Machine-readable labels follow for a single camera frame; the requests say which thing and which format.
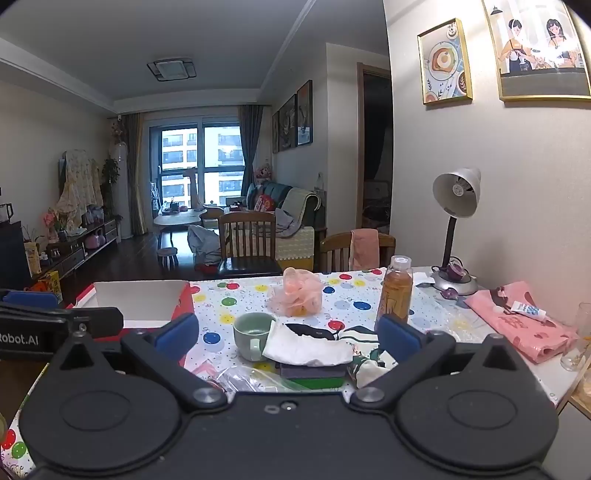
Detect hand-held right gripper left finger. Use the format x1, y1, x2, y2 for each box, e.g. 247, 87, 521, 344
48, 313, 228, 414

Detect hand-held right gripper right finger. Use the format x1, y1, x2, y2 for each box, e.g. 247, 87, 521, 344
349, 316, 536, 413

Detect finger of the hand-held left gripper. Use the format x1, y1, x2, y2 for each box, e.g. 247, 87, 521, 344
0, 290, 62, 309

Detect white and green printed cloth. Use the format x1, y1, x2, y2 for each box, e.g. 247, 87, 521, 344
283, 323, 402, 389

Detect red and white box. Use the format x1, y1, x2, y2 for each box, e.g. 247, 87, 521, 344
65, 279, 197, 370

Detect clear plastic bag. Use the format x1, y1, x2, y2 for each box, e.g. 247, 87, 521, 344
215, 367, 296, 394

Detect white paper towel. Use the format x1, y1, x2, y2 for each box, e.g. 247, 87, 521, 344
262, 322, 354, 365

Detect yellow box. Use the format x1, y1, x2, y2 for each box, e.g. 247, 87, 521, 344
44, 271, 63, 303

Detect yellow paper bag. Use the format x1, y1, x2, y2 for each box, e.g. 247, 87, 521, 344
24, 243, 42, 276

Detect tea bottle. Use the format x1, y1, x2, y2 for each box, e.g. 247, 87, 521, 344
375, 255, 413, 333

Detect black cabinet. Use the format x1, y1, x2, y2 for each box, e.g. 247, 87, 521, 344
0, 220, 33, 291

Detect low media cabinet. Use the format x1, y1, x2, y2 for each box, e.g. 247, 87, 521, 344
32, 219, 122, 282

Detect green cup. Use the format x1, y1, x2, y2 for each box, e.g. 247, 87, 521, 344
232, 312, 278, 362

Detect pink flowers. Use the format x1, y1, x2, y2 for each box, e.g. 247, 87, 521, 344
42, 209, 61, 241

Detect grey and green sponge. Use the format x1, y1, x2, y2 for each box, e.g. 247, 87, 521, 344
277, 362, 347, 391

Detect grey cloth heap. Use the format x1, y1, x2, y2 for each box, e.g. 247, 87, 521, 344
187, 224, 222, 266

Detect pink towel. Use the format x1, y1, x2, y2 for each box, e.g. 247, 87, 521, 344
349, 228, 380, 271

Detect wooden chair with black seat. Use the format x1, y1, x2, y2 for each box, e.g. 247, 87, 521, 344
217, 211, 283, 278

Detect pink bath pouf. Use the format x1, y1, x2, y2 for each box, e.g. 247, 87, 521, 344
268, 267, 323, 318

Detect coffee table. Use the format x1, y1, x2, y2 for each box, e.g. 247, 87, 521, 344
153, 209, 208, 234

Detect printed blanket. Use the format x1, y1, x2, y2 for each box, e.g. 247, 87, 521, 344
56, 149, 105, 232

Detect pink plastic bag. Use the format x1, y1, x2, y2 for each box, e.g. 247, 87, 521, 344
463, 281, 579, 364

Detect white ointment tube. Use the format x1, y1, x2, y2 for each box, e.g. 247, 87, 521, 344
492, 300, 548, 321

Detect white standing air conditioner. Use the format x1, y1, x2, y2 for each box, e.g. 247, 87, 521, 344
112, 142, 130, 241

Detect green houseplant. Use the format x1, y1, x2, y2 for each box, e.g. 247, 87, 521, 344
102, 158, 121, 204

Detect sofa with cream cover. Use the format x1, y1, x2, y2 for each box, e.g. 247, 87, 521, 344
245, 181, 327, 273

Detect white desk lamp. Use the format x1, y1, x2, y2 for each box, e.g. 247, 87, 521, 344
429, 167, 482, 296

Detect brown curtain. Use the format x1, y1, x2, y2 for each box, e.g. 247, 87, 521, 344
121, 113, 147, 236

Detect drinking glass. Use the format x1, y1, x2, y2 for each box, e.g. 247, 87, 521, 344
560, 302, 591, 372

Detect doorway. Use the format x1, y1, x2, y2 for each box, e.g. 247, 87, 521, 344
356, 62, 394, 234

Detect window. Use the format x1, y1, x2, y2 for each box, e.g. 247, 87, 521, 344
150, 122, 245, 208

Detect grey curtain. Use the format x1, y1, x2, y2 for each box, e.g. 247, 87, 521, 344
238, 105, 265, 185

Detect ceiling light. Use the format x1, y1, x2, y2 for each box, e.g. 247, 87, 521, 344
147, 56, 198, 82

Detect framed food picture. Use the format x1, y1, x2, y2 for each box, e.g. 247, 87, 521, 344
417, 18, 473, 106

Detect framed picture with figures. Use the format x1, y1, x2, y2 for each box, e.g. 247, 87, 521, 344
481, 0, 591, 102

